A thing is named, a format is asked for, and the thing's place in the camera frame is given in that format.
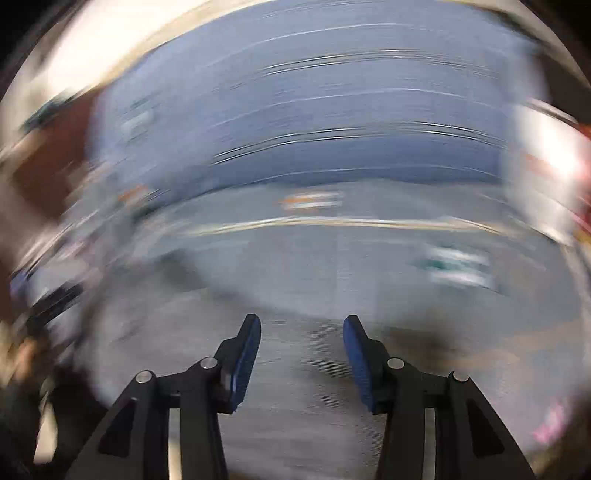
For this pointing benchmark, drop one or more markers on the blue plaid pillow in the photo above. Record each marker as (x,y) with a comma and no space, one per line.
(323,106)

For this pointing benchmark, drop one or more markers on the grey printed bed sheet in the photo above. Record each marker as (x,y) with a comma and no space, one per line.
(300,272)

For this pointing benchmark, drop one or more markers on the white plastic bag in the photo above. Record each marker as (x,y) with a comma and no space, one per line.
(545,152)

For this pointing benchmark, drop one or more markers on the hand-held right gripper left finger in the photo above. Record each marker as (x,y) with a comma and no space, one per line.
(244,355)

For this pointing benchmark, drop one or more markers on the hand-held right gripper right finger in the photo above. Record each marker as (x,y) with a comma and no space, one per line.
(359,357)

